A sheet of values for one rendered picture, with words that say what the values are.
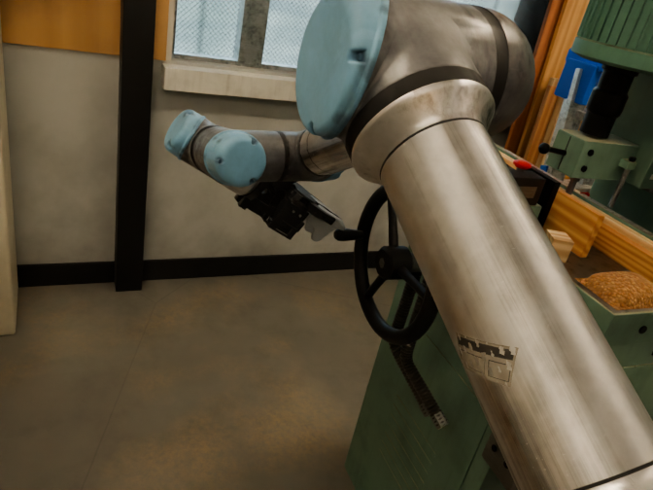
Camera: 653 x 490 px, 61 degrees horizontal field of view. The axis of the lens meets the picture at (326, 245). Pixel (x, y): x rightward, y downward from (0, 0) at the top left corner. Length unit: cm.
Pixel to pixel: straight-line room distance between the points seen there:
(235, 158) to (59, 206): 146
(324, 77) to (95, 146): 170
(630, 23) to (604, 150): 22
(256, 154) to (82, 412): 118
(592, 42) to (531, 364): 78
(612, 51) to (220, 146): 63
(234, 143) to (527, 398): 54
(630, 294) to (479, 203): 58
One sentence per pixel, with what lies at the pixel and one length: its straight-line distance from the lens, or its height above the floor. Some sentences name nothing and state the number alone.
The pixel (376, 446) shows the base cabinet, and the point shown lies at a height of 20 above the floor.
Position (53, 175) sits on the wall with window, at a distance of 213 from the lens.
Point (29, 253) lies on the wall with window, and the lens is 227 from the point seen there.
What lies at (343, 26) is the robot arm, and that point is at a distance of 42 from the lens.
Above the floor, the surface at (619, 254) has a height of 91.
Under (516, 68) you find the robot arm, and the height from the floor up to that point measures 121.
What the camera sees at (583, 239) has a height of 93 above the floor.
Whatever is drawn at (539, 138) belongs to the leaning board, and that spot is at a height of 77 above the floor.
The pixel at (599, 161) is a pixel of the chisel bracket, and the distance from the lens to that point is 112.
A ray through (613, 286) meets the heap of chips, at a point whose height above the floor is 92.
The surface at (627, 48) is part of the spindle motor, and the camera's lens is 104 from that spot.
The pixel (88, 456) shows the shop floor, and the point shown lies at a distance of 169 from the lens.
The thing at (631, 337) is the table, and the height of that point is 86.
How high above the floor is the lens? 126
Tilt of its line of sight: 27 degrees down
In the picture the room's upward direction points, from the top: 12 degrees clockwise
